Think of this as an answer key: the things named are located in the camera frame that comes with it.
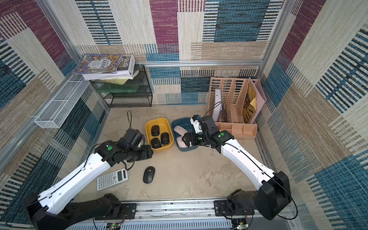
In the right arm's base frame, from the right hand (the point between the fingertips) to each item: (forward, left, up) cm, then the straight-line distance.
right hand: (188, 136), depth 79 cm
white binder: (+27, -19, +2) cm, 33 cm away
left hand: (-9, +21, -2) cm, 23 cm away
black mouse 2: (+16, +23, -16) cm, 32 cm away
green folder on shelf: (+37, +41, +5) cm, 55 cm away
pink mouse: (+16, +6, -17) cm, 24 cm away
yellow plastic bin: (+22, +18, -17) cm, 33 cm away
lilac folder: (+18, -42, +9) cm, 46 cm away
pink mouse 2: (+6, +5, -17) cm, 19 cm away
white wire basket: (+3, +65, +15) cm, 66 cm away
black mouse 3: (+10, +16, -16) cm, 25 cm away
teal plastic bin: (+22, +1, -17) cm, 27 cm away
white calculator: (-16, +44, -18) cm, 50 cm away
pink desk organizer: (+42, -30, -10) cm, 52 cm away
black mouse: (-14, +23, -18) cm, 33 cm away
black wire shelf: (+32, +34, +5) cm, 47 cm away
